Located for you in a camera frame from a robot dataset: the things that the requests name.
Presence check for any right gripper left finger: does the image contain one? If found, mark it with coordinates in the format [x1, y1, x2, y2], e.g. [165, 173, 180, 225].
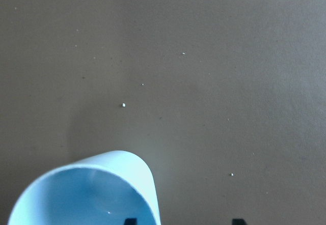
[124, 218, 137, 225]

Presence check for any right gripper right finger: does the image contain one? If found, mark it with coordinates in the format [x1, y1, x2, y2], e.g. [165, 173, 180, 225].
[232, 218, 247, 225]

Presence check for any light blue cup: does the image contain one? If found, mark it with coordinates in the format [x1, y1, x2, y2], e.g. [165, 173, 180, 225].
[8, 151, 161, 224]

